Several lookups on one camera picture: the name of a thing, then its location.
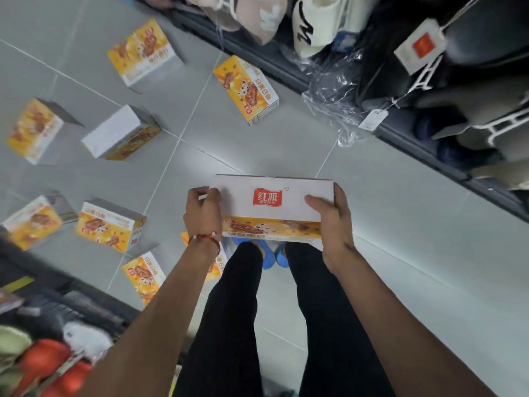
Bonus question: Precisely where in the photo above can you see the blue rubber slipper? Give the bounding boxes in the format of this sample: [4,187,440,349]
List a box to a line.
[229,237,277,270]
[274,243,291,269]

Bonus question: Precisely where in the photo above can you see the clear plastic bag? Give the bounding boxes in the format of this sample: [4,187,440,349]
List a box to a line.
[301,49,373,147]

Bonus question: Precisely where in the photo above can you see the white round mop pad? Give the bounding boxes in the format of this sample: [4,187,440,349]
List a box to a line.
[62,320,113,360]

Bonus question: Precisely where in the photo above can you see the group of yellow boxes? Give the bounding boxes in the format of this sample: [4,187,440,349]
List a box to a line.
[2,18,280,307]

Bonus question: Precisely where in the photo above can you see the green white mop set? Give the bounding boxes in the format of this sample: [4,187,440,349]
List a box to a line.
[0,324,34,385]

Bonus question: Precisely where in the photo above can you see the white yellow snack box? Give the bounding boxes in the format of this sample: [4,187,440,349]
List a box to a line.
[209,174,334,244]

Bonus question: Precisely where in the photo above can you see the rack of hanging slippers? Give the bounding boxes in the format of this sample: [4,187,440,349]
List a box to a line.
[136,0,529,191]

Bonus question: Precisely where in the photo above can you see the person's right forearm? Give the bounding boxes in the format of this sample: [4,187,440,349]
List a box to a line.
[326,248,496,397]

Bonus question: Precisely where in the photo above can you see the white red label tag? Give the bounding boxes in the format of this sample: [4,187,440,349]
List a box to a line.
[393,18,449,76]

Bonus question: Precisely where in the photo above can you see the white paper hang tag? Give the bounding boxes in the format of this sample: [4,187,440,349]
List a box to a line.
[358,109,389,132]

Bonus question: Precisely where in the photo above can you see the person's left forearm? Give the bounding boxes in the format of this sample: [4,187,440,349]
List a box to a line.
[78,243,222,397]

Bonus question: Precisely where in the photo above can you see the black trousers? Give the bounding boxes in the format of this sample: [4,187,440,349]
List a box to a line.
[173,242,393,397]

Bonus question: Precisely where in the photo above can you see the orange mop part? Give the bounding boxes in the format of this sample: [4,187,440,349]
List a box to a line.
[14,339,94,397]

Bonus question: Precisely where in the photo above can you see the red string bracelet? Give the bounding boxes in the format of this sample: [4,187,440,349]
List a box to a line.
[187,232,222,256]

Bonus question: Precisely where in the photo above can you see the person's right hand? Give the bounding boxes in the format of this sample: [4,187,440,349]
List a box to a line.
[304,182,357,277]

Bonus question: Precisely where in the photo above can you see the person's left hand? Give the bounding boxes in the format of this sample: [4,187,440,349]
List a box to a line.
[183,186,224,249]

